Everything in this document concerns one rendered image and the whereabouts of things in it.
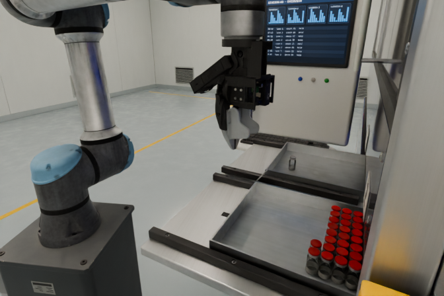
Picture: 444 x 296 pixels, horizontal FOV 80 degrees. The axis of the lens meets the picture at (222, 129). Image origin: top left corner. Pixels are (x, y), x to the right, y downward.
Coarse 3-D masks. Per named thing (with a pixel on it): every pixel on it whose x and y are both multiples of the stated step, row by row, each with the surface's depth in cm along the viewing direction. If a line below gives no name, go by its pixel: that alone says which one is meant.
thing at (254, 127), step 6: (240, 108) 53; (240, 114) 53; (246, 114) 52; (240, 120) 53; (246, 120) 53; (252, 120) 52; (246, 126) 53; (252, 126) 52; (258, 126) 52; (252, 132) 53
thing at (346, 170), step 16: (288, 144) 103; (272, 160) 87; (288, 160) 95; (304, 160) 95; (320, 160) 95; (336, 160) 95; (352, 160) 93; (288, 176) 78; (304, 176) 84; (320, 176) 84; (336, 176) 84; (352, 176) 84; (352, 192) 71
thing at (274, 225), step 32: (256, 192) 75; (288, 192) 70; (224, 224) 57; (256, 224) 62; (288, 224) 62; (320, 224) 62; (256, 256) 49; (288, 256) 53; (320, 256) 53; (320, 288) 44
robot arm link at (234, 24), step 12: (228, 12) 43; (240, 12) 42; (252, 12) 42; (264, 12) 45; (228, 24) 43; (240, 24) 43; (252, 24) 43; (228, 36) 44; (240, 36) 44; (252, 36) 44
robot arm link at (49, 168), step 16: (64, 144) 72; (32, 160) 65; (48, 160) 64; (64, 160) 64; (80, 160) 68; (32, 176) 64; (48, 176) 63; (64, 176) 65; (80, 176) 68; (96, 176) 72; (48, 192) 64; (64, 192) 66; (80, 192) 69; (48, 208) 66; (64, 208) 67
